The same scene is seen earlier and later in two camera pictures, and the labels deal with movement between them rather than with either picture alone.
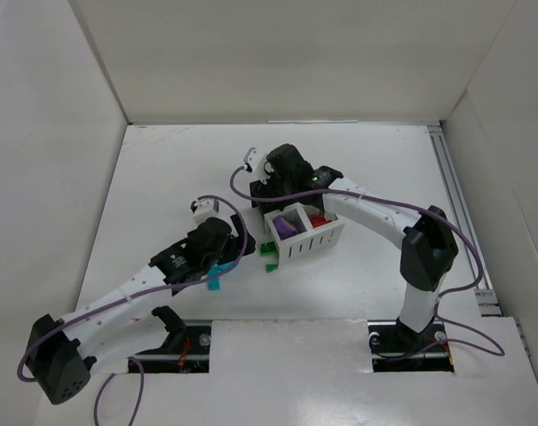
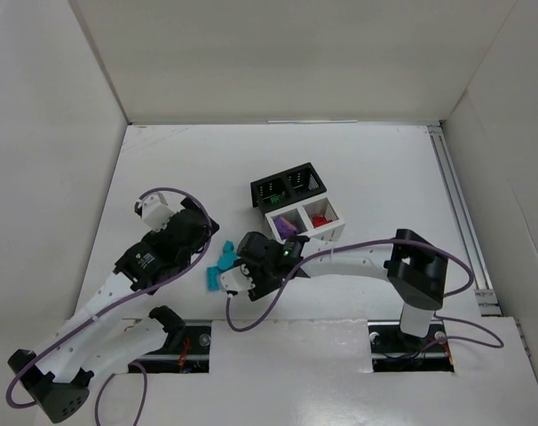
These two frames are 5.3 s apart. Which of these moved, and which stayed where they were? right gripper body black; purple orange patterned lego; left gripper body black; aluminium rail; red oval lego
Moved: right gripper body black; left gripper body black
Stayed: aluminium rail; red oval lego; purple orange patterned lego
